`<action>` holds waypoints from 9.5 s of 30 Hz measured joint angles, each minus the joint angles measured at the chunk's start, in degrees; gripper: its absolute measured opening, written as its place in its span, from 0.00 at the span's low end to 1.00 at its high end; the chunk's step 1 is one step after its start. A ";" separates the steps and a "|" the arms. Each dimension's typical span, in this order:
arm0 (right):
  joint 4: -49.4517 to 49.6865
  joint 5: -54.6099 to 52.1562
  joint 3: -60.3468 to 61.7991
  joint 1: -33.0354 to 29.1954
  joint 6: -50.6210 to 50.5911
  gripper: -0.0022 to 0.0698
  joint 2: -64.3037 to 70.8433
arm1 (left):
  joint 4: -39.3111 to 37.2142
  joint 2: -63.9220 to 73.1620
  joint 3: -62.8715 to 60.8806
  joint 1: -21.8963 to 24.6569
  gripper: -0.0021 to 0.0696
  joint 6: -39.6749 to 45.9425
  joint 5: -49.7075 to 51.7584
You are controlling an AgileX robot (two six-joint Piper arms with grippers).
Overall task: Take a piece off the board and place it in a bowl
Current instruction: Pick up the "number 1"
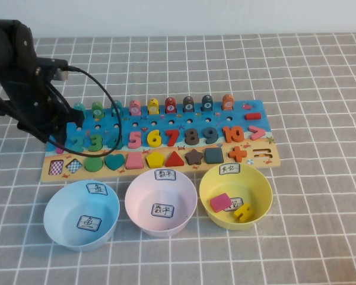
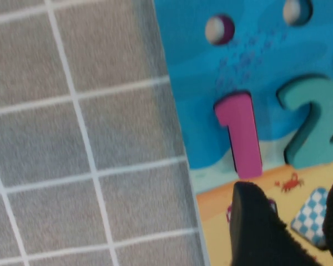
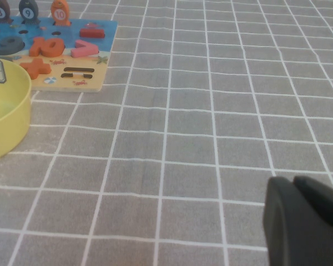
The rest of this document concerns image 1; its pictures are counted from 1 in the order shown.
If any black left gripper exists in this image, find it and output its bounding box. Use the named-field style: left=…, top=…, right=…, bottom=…
left=0, top=61, right=86, bottom=149

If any light blue plastic bowl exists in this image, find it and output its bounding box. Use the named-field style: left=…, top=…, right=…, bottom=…
left=43, top=179, right=120, bottom=252

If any light pink plastic bowl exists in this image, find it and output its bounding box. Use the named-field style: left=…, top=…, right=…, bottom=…
left=124, top=169, right=198, bottom=238

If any colourful wooden puzzle board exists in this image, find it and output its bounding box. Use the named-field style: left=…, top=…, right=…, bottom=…
left=40, top=99, right=281, bottom=183

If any yellow plastic bowl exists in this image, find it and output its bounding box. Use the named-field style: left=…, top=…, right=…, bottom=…
left=199, top=163, right=273, bottom=231

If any teal number two block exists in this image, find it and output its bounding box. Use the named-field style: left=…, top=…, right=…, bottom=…
left=66, top=135, right=85, bottom=154

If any green number three block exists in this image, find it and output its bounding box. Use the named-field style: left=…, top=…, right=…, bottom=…
left=88, top=134, right=104, bottom=152

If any green fish peg three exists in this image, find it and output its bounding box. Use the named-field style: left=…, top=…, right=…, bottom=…
left=91, top=102, right=104, bottom=119

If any green circle block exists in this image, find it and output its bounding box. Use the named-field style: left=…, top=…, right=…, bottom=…
left=84, top=155, right=104, bottom=173

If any teal number four block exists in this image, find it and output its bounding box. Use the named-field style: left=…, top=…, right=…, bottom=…
left=106, top=133, right=124, bottom=151

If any teal fish peg four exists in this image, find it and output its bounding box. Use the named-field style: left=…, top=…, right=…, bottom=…
left=110, top=100, right=124, bottom=116

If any teal heart block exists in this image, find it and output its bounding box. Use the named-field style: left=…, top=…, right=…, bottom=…
left=104, top=153, right=125, bottom=172

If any pink number five block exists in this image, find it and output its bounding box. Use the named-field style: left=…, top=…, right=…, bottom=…
left=127, top=131, right=143, bottom=149

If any pink fish peg five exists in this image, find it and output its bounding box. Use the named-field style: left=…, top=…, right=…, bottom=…
left=129, top=99, right=142, bottom=116

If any pink trapezoid block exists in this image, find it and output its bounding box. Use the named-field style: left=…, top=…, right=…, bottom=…
left=125, top=153, right=145, bottom=170

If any yellow number six block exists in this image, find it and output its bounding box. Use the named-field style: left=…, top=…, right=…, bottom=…
left=147, top=129, right=163, bottom=148

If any yellow fish peg six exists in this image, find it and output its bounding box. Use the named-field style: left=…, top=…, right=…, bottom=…
left=147, top=98, right=160, bottom=115

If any yellow pentagon block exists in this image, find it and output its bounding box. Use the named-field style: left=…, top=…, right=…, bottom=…
left=145, top=151, right=164, bottom=169

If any red number seven block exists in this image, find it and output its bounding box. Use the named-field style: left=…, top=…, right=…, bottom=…
left=165, top=129, right=180, bottom=147

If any red fish peg seven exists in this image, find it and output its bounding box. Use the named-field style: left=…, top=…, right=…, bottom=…
left=164, top=97, right=178, bottom=114

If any red triangle block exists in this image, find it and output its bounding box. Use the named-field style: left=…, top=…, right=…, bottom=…
left=165, top=150, right=185, bottom=167

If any brown fish peg eight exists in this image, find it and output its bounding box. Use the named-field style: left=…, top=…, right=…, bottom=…
left=182, top=96, right=195, bottom=113

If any brown number eight block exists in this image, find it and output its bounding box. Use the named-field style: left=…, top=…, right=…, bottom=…
left=185, top=128, right=201, bottom=146

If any brown star block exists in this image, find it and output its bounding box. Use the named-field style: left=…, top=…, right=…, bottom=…
left=185, top=148, right=204, bottom=166

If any dark blue fish peg nine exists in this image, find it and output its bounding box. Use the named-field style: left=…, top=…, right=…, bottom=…
left=201, top=94, right=214, bottom=112

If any dark blue number nine block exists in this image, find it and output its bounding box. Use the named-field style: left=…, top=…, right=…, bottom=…
left=202, top=126, right=219, bottom=145

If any dark blue square block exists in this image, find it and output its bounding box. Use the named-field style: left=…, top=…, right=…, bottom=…
left=204, top=147, right=224, bottom=164

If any orange fish peg ten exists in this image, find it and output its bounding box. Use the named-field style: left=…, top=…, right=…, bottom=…
left=221, top=94, right=236, bottom=111

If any orange number ten block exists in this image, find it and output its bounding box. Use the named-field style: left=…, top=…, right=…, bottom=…
left=222, top=126, right=245, bottom=144

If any pink rectangle block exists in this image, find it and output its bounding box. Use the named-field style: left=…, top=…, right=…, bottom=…
left=209, top=192, right=232, bottom=213

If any orange plus sign block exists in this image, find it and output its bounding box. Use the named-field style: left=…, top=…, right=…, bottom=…
left=228, top=147, right=247, bottom=163

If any pink greater-than sign block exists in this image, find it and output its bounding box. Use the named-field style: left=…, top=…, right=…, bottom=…
left=248, top=126, right=267, bottom=141

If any yellow equals sign block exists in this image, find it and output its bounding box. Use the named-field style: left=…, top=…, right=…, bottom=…
left=233, top=202, right=253, bottom=223

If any grey checked tablecloth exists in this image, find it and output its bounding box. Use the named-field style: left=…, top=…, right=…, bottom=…
left=0, top=32, right=356, bottom=285

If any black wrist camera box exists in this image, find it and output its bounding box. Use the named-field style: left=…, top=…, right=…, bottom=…
left=37, top=58, right=69, bottom=83

